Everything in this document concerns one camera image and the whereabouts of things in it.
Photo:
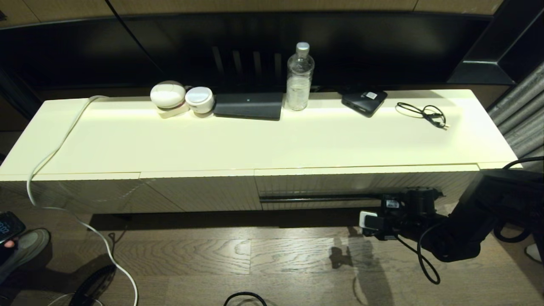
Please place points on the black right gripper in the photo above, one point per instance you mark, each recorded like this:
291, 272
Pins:
395, 219

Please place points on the cream ribbed drawer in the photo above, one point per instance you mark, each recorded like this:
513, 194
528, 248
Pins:
306, 182

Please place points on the black smartphone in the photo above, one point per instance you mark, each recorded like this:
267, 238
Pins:
9, 225

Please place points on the cream low cabinet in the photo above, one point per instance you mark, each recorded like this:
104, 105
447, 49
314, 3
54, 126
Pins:
212, 144

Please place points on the person's hand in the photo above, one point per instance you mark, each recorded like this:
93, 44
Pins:
10, 244

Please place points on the small black labelled device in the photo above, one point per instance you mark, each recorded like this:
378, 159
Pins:
363, 102

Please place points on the plain cream cabinet door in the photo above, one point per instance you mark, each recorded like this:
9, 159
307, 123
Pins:
212, 191

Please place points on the clear plastic water bottle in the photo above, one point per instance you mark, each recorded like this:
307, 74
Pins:
298, 84

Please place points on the black flat set-top box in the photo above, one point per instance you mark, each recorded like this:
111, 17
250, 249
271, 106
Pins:
248, 106

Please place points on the black television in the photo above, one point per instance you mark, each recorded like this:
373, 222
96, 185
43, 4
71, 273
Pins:
361, 46

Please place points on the grey curtain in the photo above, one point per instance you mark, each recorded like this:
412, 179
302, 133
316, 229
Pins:
522, 106

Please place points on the white round device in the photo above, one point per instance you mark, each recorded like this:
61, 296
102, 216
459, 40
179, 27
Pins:
199, 99

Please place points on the beige device base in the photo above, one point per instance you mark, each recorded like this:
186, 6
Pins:
172, 112

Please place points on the white oval device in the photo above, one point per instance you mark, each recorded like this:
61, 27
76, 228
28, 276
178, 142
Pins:
168, 95

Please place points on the scratched cream cabinet door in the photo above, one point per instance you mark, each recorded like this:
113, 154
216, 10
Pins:
106, 191

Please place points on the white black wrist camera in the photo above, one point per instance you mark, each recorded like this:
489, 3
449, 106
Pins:
369, 221

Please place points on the black wall shelf frame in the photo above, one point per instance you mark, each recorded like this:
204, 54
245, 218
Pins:
480, 70

